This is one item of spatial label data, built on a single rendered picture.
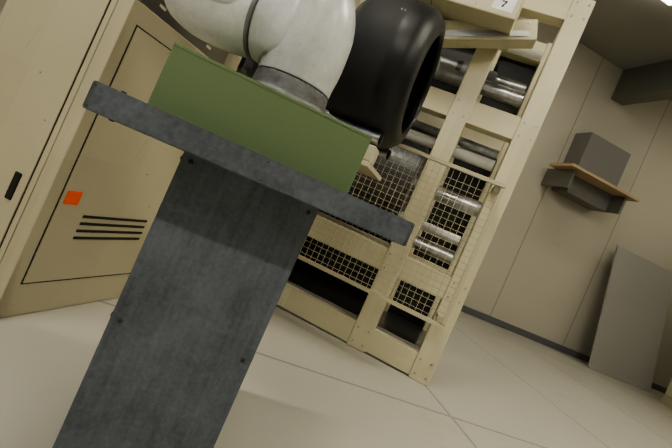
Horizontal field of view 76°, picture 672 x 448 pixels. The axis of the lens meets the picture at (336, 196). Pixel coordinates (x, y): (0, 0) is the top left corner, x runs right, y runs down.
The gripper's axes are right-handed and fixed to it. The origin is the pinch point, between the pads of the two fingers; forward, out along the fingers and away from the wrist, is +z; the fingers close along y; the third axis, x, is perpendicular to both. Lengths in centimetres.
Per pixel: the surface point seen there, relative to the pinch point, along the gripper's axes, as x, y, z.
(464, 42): 27, 6, 69
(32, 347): 98, -75, -98
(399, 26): 22.9, -8.3, 0.5
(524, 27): 4, 0, 80
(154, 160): 91, -26, -60
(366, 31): 31.6, -5.6, -6.0
